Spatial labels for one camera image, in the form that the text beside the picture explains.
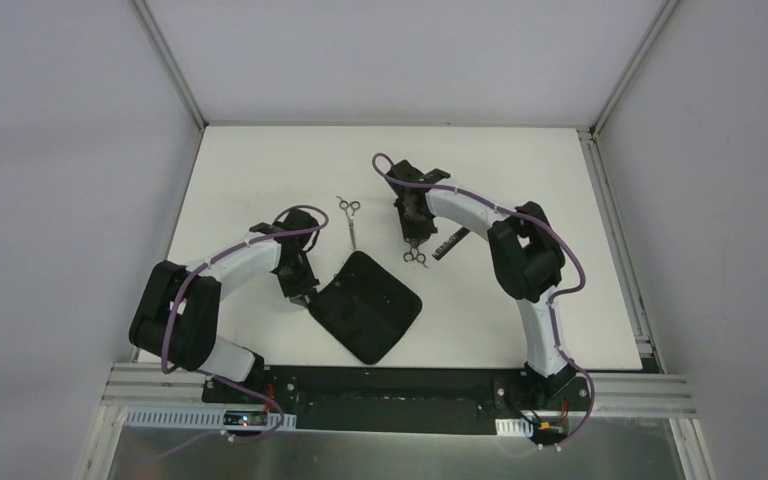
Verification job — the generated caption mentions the black zip tool case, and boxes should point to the black zip tool case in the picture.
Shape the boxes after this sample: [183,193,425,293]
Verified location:
[308,251,423,365]

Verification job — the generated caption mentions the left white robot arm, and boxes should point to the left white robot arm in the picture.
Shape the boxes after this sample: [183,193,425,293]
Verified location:
[128,205,329,405]

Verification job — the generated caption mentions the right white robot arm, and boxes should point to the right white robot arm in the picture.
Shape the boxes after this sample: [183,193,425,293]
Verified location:
[382,156,576,410]

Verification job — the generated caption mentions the silver black hair scissors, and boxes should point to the silver black hair scissors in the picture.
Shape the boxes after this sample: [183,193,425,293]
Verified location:
[402,244,427,267]

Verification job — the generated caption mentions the black comb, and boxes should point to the black comb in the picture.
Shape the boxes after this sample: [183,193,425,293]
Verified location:
[432,227,471,261]

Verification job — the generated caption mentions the silver thinning scissors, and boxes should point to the silver thinning scissors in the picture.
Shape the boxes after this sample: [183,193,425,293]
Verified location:
[337,196,362,251]

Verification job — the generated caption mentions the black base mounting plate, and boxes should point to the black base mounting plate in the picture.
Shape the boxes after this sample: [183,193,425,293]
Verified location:
[201,365,592,436]

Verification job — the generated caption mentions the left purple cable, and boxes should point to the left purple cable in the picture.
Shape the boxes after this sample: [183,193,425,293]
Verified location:
[159,203,330,376]

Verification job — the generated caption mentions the aluminium frame rail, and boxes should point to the aluminium frame rail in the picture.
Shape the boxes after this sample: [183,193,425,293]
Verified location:
[101,362,697,419]

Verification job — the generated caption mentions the left white cable duct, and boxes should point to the left white cable duct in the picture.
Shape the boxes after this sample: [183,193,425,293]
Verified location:
[124,407,296,432]

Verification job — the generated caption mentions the white cable duct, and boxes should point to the white cable duct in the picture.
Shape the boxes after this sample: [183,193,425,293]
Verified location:
[495,418,534,438]
[124,407,296,432]

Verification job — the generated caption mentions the right white cable duct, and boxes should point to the right white cable duct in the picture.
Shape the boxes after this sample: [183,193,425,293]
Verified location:
[495,418,534,438]

